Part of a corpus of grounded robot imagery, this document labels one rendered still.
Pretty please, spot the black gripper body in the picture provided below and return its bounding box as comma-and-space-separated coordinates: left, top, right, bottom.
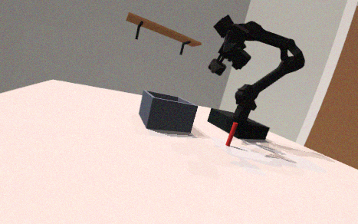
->
212, 24, 249, 76

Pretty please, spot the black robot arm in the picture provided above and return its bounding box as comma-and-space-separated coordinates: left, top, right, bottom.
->
213, 15, 305, 124

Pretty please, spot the red peg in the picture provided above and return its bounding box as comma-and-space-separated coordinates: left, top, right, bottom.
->
225, 123, 238, 146

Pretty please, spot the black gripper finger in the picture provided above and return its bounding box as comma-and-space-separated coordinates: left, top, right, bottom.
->
222, 30, 245, 54
209, 60, 225, 74

